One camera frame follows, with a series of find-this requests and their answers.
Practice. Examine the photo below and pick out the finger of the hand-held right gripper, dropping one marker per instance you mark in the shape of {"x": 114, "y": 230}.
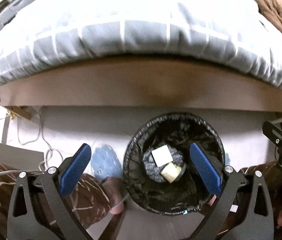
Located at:
{"x": 276, "y": 131}

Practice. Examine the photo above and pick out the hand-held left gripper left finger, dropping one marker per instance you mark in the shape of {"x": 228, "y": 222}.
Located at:
{"x": 77, "y": 167}

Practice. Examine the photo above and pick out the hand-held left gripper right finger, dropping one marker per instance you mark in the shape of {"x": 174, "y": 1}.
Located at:
{"x": 203, "y": 167}

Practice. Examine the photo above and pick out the trash bin with black bag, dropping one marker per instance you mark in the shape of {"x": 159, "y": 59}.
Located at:
{"x": 171, "y": 130}

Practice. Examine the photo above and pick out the blue slipper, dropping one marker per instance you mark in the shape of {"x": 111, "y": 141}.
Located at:
{"x": 106, "y": 162}

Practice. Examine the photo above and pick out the pale yellow wrapper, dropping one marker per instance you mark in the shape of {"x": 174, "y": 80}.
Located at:
{"x": 170, "y": 173}

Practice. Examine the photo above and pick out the white paper square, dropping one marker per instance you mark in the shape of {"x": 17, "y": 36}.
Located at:
{"x": 161, "y": 155}

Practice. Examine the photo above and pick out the grey crumpled paper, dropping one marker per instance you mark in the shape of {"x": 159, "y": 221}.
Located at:
{"x": 149, "y": 166}

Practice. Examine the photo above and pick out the grey board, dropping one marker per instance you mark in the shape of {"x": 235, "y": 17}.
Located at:
{"x": 11, "y": 155}

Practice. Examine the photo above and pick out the bed with checked sheet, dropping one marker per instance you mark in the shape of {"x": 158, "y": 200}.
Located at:
{"x": 141, "y": 30}

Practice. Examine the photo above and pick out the grey suitcase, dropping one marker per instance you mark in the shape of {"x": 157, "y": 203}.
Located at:
{"x": 6, "y": 17}

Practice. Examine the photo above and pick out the wooden bed frame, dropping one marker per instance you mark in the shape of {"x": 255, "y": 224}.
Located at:
{"x": 131, "y": 85}

